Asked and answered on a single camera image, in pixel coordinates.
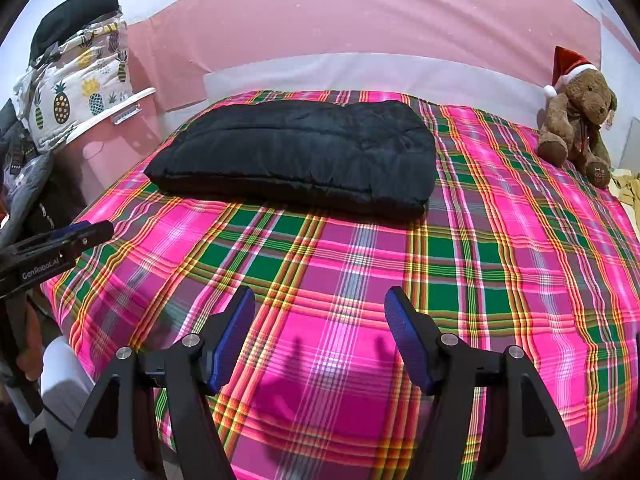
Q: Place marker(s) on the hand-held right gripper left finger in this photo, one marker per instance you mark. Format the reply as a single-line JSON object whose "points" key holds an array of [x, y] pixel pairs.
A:
{"points": [[232, 340]]}

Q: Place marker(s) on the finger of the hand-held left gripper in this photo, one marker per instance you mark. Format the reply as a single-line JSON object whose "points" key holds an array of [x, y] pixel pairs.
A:
{"points": [[70, 231], [97, 234]]}

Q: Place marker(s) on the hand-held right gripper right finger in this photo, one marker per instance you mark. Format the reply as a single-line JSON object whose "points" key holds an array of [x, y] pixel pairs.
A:
{"points": [[407, 345]]}

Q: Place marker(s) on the black puffer jacket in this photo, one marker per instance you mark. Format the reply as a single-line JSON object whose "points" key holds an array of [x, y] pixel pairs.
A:
{"points": [[300, 155]]}

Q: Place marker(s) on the person's left hand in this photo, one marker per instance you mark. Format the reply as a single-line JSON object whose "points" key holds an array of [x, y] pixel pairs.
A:
{"points": [[32, 345]]}

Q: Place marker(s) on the grey garment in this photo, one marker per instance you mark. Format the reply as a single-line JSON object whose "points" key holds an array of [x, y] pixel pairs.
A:
{"points": [[25, 185]]}

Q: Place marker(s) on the pink box white lid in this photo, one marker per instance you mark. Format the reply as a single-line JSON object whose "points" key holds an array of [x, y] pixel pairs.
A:
{"points": [[115, 155]]}

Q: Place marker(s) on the pink plaid blanket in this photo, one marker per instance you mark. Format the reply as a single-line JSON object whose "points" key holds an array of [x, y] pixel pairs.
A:
{"points": [[350, 270]]}

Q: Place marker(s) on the person's white pants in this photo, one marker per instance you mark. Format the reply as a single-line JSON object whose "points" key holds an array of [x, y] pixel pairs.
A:
{"points": [[62, 375]]}

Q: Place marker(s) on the pineapple print pillow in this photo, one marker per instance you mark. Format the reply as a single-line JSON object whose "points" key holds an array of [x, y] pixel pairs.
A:
{"points": [[75, 95]]}

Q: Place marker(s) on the black cushion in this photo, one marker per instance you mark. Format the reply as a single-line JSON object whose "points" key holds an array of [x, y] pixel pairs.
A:
{"points": [[70, 15]]}

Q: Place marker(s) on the yellow cloth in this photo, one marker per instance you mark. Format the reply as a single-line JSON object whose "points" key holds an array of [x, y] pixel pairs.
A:
{"points": [[627, 195]]}

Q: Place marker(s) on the brown teddy bear santa hat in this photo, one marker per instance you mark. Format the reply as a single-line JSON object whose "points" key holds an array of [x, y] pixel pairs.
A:
{"points": [[575, 115]]}

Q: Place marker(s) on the white panel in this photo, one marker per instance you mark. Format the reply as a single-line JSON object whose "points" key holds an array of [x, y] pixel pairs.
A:
{"points": [[635, 145]]}

